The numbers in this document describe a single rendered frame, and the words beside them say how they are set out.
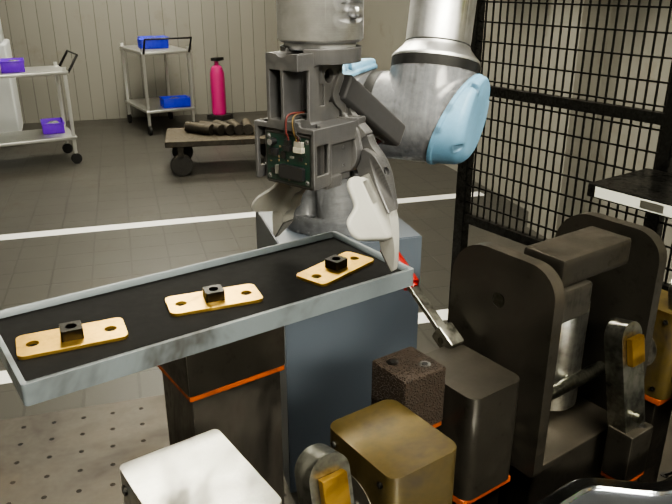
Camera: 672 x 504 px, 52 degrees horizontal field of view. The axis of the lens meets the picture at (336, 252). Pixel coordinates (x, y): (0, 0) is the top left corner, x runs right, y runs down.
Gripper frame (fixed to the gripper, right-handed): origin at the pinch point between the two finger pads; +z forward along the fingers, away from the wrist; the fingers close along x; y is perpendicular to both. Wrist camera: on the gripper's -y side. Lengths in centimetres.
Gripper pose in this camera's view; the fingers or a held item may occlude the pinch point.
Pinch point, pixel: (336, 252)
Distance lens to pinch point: 69.1
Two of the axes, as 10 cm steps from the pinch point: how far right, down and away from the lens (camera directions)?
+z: 0.0, 9.3, 3.7
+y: -6.4, 2.8, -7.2
